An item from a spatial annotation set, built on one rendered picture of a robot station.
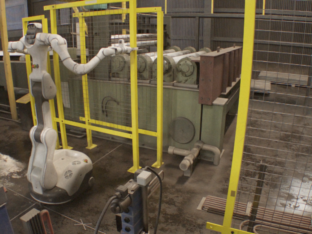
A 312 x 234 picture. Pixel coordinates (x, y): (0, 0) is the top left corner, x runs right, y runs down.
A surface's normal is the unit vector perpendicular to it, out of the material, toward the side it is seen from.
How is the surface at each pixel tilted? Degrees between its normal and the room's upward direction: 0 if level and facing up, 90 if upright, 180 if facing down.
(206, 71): 90
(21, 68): 90
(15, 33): 90
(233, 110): 90
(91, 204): 0
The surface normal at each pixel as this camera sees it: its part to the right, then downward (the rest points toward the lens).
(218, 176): 0.00, -0.95
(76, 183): 0.91, 0.13
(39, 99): -0.41, 0.28
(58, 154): 0.87, -0.14
